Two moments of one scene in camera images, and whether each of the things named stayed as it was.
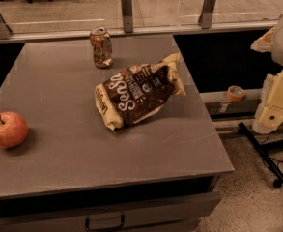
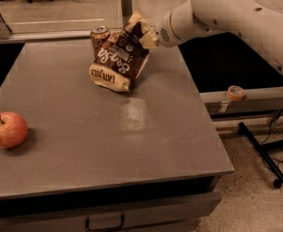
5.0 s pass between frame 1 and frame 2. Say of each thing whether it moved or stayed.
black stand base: stayed
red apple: stayed
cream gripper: moved
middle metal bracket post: stayed
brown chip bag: moved
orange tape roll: stayed
